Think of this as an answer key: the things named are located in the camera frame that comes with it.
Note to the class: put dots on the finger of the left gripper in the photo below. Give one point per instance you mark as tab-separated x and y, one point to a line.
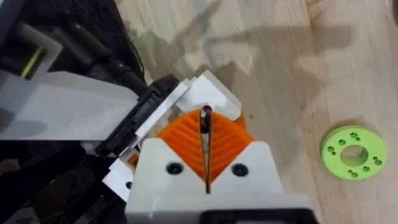
119	179
211	91

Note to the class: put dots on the green disc with holes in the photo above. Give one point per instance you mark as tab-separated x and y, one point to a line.
335	155

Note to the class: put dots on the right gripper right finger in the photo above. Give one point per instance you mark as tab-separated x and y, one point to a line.
239	155

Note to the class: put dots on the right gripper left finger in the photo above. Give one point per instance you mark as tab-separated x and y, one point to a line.
174	155

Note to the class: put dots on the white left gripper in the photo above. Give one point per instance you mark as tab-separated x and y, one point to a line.
62	105

